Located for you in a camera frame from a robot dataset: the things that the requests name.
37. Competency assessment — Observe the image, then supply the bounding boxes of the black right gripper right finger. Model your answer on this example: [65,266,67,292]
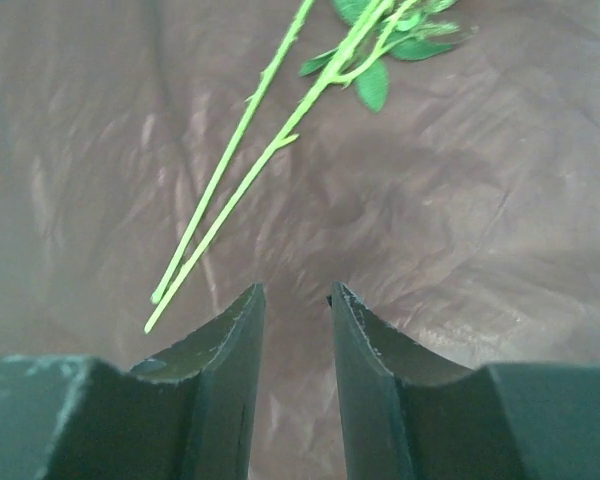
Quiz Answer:
[329,282,600,479]

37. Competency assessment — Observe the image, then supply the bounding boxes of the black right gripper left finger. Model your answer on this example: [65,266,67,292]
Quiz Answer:
[0,284,266,480]

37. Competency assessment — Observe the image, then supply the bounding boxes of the dark red wrapping paper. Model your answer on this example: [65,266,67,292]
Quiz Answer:
[0,1,600,479]

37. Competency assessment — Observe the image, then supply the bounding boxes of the pink flower bouquet green leaves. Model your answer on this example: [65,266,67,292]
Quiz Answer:
[144,0,470,333]

